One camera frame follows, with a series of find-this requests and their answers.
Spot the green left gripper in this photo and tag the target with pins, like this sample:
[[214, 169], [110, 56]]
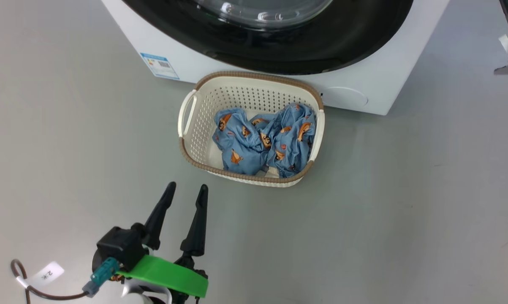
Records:
[[169, 276]]

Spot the cream perforated laundry basket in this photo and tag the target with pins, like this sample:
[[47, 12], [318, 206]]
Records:
[[237, 95]]

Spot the blue orange-print garment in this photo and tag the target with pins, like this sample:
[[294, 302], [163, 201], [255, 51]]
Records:
[[292, 135], [237, 143]]

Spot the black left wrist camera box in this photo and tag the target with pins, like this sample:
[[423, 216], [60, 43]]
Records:
[[120, 247]]

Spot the blue white energy label sticker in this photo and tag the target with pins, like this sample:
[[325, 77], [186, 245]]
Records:
[[161, 65]]

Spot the black round glass washer door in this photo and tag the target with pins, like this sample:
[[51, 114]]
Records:
[[355, 38]]

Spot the white front-load washing machine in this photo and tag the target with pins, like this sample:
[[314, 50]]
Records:
[[389, 80]]

